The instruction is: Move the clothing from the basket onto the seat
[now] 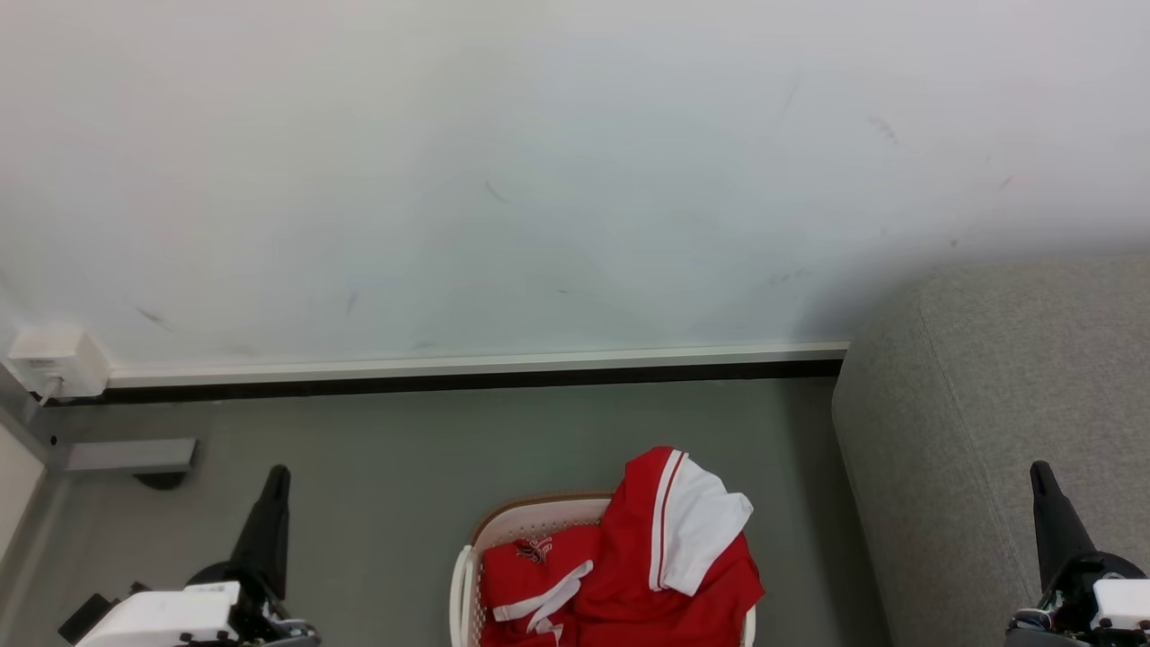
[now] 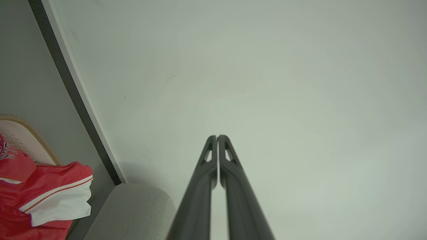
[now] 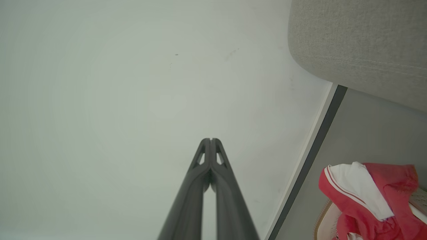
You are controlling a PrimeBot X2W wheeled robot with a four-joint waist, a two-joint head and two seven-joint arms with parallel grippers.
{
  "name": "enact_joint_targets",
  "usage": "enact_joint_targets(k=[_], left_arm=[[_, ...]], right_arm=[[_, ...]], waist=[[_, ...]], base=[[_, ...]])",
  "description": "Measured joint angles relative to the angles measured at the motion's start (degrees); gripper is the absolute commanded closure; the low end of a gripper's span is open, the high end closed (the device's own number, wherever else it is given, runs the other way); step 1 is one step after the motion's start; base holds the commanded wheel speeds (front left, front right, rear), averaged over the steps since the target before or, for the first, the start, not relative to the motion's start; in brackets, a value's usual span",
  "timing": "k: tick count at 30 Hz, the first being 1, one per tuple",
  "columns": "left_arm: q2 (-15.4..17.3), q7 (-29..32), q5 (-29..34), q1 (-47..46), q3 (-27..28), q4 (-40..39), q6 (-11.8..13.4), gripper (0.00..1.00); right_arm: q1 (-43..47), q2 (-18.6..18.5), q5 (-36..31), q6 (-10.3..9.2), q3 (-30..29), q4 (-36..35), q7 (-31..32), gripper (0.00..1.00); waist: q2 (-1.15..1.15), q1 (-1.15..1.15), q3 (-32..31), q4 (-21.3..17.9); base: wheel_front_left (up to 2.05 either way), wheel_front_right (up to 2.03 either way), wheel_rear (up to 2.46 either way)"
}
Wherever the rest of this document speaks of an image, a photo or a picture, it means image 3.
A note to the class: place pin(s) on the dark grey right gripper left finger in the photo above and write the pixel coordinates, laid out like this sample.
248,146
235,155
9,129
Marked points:
186,206

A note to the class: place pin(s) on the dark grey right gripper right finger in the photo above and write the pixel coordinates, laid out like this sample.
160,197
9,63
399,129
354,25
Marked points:
233,206

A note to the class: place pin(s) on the red white striped garment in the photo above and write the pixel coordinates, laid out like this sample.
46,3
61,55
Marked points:
393,181

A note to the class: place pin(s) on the woven laundry basket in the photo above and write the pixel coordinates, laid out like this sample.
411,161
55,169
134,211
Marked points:
328,220

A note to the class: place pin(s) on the white and black baseboard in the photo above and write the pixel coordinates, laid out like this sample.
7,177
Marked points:
310,156

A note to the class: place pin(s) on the grey fabric sofa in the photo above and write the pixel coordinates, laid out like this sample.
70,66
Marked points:
360,36

